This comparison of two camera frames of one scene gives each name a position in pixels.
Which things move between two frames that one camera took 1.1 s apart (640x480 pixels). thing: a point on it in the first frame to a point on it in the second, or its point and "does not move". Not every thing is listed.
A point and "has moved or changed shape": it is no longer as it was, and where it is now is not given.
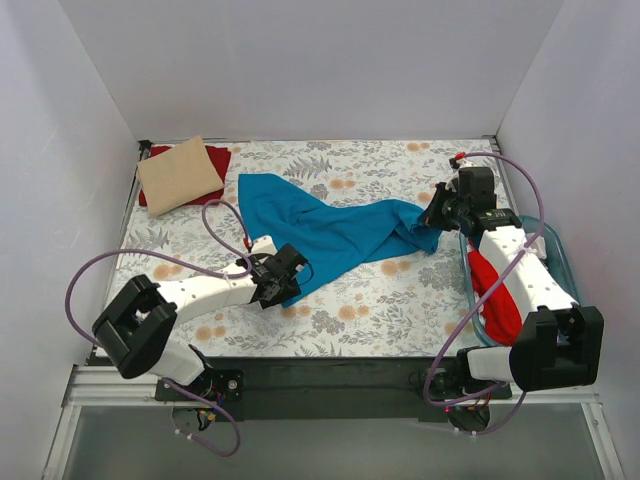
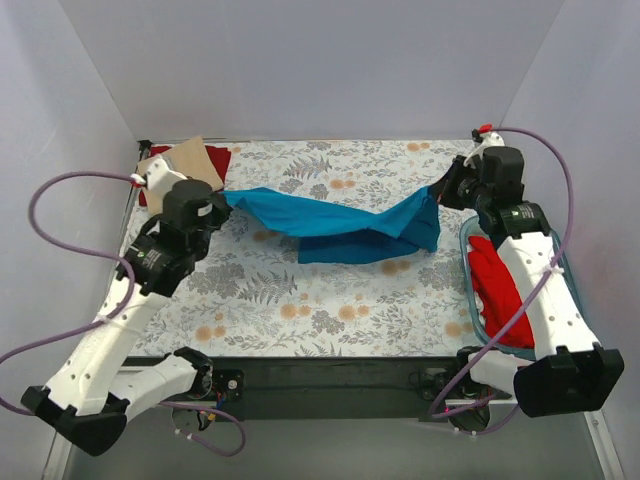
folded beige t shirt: x=178 y=175 does not move
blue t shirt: x=337 y=237 has moved or changed shape
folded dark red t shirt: x=220 y=158 does not move
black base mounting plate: x=332 y=389 does not move
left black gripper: x=279 y=291 to x=218 y=210
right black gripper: x=441 y=204 to x=454 y=181
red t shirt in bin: x=501 y=316 does not move
